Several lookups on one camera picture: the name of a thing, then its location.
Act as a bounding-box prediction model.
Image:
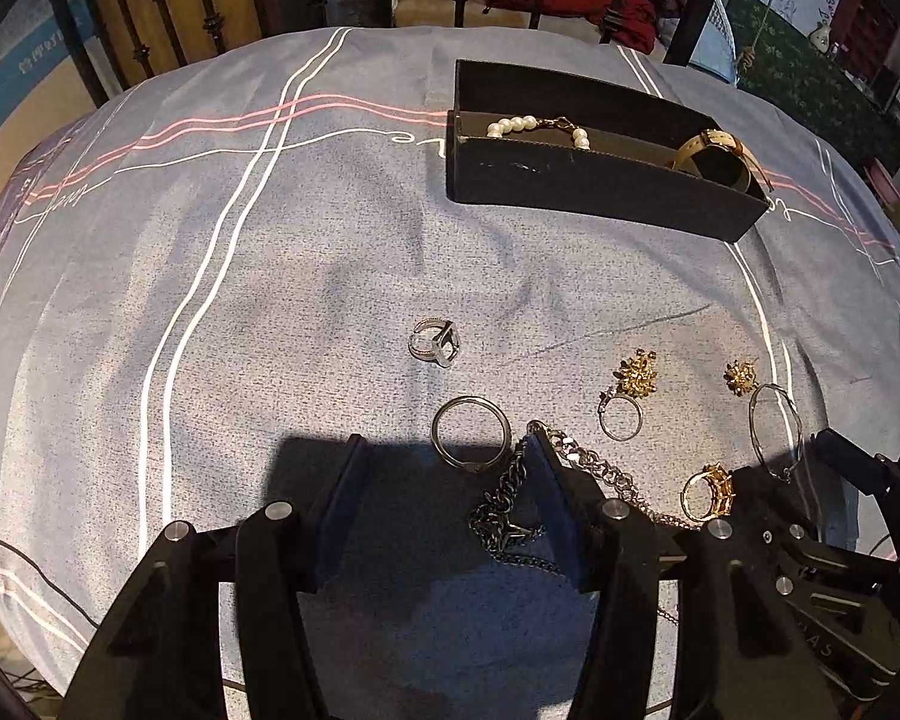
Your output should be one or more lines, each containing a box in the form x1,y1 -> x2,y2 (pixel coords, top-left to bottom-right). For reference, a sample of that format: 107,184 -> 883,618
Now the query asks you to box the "white pearl bracelet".
484,113 -> 593,153

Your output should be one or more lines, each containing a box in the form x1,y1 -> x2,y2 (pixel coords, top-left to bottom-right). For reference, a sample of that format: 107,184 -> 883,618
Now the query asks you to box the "green floral covered counter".
725,0 -> 900,174

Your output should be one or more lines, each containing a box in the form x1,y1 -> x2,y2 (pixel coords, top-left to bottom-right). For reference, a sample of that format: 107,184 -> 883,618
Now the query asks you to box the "gold flower earring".
724,359 -> 759,397

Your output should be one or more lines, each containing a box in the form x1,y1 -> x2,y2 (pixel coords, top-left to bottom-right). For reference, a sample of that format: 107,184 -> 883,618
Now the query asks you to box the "silver square-top ring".
406,317 -> 463,369

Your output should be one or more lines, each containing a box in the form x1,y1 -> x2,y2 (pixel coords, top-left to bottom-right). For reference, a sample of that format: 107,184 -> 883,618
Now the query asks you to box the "grey striped bed sheet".
0,29 -> 900,718

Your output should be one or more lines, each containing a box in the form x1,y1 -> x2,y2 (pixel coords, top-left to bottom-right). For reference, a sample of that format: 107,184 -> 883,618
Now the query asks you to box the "black cardboard jewelry box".
447,60 -> 770,242

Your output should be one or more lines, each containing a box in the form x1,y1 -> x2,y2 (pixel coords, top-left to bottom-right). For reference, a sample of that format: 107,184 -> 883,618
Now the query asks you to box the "white wicker swing seat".
388,0 -> 742,85

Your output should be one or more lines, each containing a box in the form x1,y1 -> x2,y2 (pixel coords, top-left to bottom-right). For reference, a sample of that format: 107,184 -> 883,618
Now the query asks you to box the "white ceramic vase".
808,21 -> 831,54

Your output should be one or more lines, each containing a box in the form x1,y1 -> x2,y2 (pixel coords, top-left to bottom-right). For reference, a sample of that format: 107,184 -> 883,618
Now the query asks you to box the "light blue cushion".
689,0 -> 738,86

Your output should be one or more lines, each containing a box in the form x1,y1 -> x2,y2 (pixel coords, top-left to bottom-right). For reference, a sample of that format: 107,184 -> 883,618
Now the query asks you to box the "pink stool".
865,160 -> 900,206

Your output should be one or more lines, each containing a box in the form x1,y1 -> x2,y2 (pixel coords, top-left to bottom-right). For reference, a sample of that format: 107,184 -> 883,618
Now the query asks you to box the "red blanket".
482,0 -> 656,54

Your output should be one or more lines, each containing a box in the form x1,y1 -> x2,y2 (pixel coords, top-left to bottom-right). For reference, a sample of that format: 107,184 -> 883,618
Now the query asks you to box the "gold wrist watch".
668,128 -> 772,195

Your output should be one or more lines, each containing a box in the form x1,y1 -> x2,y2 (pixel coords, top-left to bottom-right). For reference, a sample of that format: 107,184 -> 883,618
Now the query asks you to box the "thin silver bangle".
748,383 -> 805,484

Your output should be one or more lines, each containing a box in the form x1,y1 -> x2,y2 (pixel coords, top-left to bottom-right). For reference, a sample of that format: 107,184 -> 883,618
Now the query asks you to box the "dark metal chain necklace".
467,422 -> 676,579

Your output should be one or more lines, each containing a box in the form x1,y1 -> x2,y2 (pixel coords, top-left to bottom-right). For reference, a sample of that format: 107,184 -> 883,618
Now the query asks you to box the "silver ring with gold charm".
596,347 -> 660,444

